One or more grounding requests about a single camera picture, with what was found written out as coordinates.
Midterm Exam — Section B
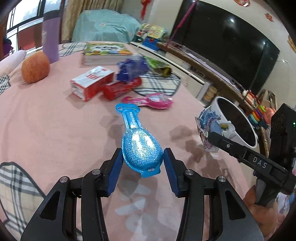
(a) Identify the blue glitter blister pack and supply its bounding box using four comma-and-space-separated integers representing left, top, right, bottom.
115, 103, 163, 178

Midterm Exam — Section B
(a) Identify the pink toy blister pack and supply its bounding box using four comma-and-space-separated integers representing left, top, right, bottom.
121, 93, 173, 109

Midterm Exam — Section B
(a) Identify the red cylindrical can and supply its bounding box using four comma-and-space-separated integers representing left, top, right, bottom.
102, 77, 142, 100

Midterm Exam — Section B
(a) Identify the red white milk carton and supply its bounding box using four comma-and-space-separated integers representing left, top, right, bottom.
70, 66, 115, 101

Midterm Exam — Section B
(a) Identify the blue crinkled plastic wrapper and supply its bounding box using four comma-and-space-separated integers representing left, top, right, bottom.
116, 55, 149, 82

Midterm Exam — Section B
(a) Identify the white blue plastic bag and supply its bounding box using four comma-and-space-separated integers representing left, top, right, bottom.
195, 106, 236, 153

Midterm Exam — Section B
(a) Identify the white round trash bin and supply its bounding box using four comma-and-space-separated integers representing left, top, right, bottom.
210, 96, 258, 150

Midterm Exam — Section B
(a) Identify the person's right hand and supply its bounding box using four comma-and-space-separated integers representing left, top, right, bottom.
243, 185, 285, 240

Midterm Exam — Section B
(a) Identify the pink blanket table cover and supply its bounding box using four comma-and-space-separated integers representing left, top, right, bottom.
1, 48, 248, 240

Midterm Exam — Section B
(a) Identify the white tv cabinet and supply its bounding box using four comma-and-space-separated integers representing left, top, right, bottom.
130, 42, 207, 100

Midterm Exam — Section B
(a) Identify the green snack packet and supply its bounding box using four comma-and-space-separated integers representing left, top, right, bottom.
144, 56, 172, 77

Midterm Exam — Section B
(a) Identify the colourful children's book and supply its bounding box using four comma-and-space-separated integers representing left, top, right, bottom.
82, 42, 133, 66

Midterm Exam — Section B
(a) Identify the orange round fruit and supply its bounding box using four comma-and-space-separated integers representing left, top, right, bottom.
21, 51, 50, 84

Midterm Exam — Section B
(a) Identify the wooden tv shelf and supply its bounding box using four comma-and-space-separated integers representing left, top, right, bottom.
157, 42, 255, 113

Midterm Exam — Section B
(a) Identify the black flat screen television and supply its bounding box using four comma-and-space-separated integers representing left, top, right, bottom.
171, 1, 280, 94

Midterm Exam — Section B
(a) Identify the pink pillow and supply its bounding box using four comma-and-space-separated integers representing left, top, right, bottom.
0, 50, 27, 77

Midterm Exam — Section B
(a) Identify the toy cash register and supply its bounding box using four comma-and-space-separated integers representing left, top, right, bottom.
134, 23, 169, 51

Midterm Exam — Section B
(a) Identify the teal covered sofa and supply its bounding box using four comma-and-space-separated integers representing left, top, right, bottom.
73, 13, 141, 43

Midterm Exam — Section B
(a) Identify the purple tall bottle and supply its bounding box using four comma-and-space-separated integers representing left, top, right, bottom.
42, 17, 60, 64

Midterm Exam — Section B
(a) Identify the rainbow stacking ring toy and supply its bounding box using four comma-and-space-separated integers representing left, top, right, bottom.
247, 105, 268, 129

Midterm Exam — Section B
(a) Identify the red lantern wall hanging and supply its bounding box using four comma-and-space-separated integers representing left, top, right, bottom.
140, 0, 151, 20

